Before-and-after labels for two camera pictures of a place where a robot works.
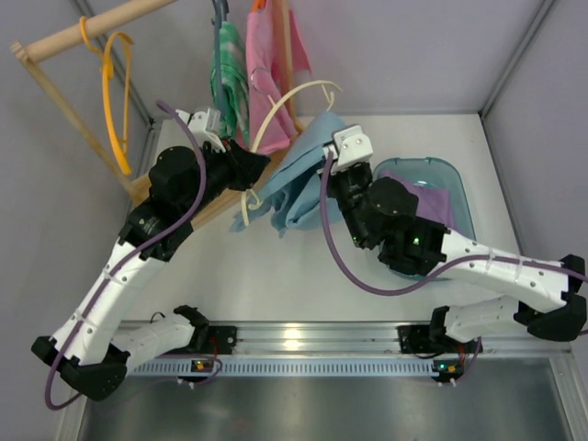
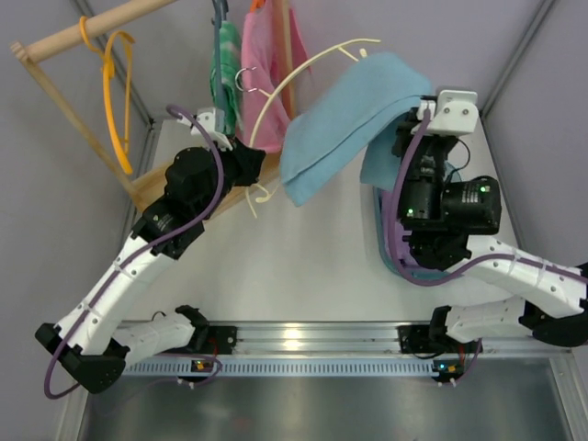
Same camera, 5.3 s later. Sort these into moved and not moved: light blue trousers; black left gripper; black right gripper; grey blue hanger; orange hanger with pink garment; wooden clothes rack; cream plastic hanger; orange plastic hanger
Moved: light blue trousers; black right gripper; cream plastic hanger
Not moved: orange plastic hanger; grey blue hanger; wooden clothes rack; black left gripper; orange hanger with pink garment
